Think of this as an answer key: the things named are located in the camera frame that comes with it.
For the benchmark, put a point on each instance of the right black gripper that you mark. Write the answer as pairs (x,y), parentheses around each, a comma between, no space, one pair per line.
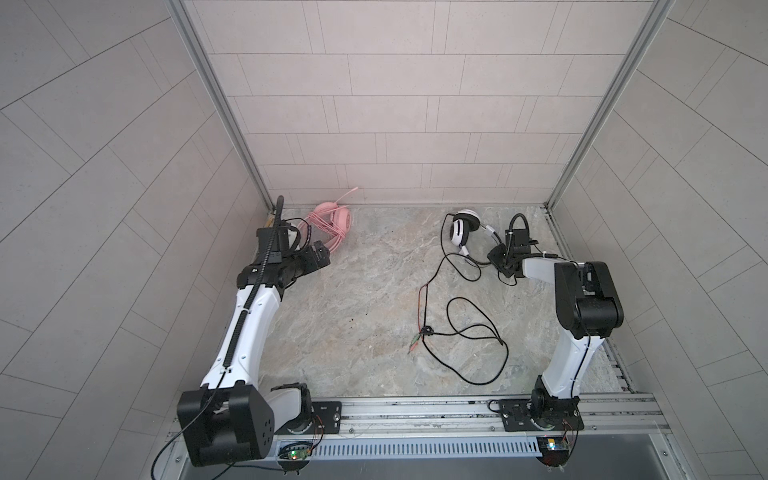
(494,254)

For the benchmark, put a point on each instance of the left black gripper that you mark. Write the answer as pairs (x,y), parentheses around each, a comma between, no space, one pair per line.
(310,263)

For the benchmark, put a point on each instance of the pink headphones with cable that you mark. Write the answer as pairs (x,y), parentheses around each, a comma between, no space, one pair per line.
(332,218)

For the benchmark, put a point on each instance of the black white headphones with cable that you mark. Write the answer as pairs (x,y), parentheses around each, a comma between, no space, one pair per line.
(455,231)

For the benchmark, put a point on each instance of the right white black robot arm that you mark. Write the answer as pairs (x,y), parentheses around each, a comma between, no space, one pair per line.
(588,309)

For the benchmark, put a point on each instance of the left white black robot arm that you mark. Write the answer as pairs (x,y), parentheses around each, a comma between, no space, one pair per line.
(228,419)

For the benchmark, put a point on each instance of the left green circuit board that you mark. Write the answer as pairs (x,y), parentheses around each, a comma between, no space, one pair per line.
(296,451)

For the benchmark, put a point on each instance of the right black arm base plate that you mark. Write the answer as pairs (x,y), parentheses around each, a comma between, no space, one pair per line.
(510,415)

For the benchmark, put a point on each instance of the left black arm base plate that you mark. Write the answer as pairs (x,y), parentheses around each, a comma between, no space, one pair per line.
(326,414)

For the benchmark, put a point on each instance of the aluminium mounting rail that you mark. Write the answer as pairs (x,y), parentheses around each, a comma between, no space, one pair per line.
(478,416)

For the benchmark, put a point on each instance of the white vented cable duct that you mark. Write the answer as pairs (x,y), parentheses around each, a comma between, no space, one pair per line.
(428,448)

